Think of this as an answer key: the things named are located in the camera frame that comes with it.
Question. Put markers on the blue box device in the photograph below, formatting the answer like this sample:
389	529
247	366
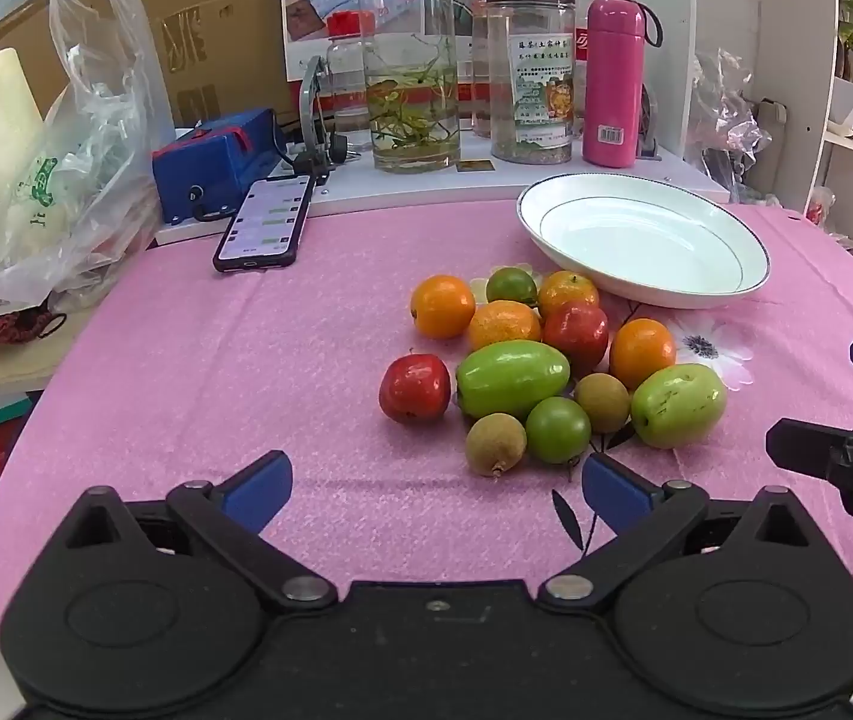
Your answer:
209	165

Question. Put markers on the white plate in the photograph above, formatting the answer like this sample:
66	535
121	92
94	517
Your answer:
621	240

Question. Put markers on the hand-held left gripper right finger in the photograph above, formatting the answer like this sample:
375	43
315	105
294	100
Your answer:
610	491

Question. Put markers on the clear bottle red cap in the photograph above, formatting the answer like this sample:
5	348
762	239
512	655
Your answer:
344	67

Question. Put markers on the orange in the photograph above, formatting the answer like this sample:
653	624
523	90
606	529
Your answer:
504	325
442	305
568	291
642	352

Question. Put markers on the labelled plastic jar black lid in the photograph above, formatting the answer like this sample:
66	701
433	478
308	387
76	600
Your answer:
539	90

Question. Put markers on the round green fruit with stem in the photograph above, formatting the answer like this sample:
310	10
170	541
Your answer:
558	429

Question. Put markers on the white board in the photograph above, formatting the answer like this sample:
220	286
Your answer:
411	187

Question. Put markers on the brown kiwi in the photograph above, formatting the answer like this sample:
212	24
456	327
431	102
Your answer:
601	402
496	445

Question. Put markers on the wall poster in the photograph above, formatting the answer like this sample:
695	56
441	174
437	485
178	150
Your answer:
306	0

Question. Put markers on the clear plastic bag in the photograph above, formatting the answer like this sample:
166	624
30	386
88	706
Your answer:
81	202

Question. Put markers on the black headset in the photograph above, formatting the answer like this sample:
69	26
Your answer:
310	97

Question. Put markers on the green mango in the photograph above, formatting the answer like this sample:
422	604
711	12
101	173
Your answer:
513	379

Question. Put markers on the pink thermos bottle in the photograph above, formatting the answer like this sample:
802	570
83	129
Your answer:
610	90

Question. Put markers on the small green lime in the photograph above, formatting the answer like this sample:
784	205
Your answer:
512	286

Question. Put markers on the clear plastic jar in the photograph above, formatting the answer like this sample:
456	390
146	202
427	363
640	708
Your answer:
480	75

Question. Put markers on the crumpled clear plastic wrap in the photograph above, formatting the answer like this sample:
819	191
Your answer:
726	127

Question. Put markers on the pink flowered tablecloth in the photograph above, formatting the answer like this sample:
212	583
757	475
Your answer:
246	390

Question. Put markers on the cola bottle red cap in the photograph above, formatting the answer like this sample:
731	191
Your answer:
582	15

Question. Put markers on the glass vase with plants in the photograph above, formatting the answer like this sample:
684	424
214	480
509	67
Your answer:
411	127

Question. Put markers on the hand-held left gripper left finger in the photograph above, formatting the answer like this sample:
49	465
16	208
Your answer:
261	487

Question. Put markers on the red apple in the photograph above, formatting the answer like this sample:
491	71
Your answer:
414	388
576	336

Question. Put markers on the cardboard box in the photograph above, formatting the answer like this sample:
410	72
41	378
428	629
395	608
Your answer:
209	15

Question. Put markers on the white shelf unit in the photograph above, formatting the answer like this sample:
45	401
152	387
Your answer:
794	15

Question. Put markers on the small gold label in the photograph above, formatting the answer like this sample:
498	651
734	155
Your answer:
475	165

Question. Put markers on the black smartphone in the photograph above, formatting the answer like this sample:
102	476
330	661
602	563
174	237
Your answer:
265	221

